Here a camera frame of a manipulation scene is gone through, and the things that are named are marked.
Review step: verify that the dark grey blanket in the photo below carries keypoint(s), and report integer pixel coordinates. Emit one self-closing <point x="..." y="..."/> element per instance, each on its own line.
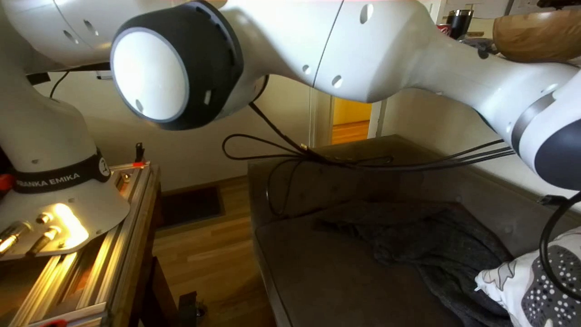
<point x="437" y="248"/>

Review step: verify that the aluminium frame robot table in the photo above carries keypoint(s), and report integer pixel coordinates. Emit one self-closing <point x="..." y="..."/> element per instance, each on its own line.
<point x="92" y="274"/>

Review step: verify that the black mug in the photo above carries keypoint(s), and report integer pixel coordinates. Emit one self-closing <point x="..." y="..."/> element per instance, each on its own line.
<point x="460" y="21"/>

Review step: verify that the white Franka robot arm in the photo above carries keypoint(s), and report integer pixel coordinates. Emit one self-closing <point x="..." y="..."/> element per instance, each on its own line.
<point x="292" y="43"/>

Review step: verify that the large flowery white pillow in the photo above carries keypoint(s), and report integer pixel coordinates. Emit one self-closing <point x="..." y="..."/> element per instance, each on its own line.
<point x="533" y="292"/>

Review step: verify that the wooden bowl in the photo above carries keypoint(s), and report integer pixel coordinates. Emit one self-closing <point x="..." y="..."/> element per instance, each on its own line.
<point x="539" y="37"/>

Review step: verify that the dark floor vent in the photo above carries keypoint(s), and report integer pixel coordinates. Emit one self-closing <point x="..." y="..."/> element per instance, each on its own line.
<point x="192" y="206"/>

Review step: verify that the red black clamp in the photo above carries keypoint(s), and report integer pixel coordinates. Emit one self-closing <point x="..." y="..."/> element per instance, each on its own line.
<point x="139" y="157"/>

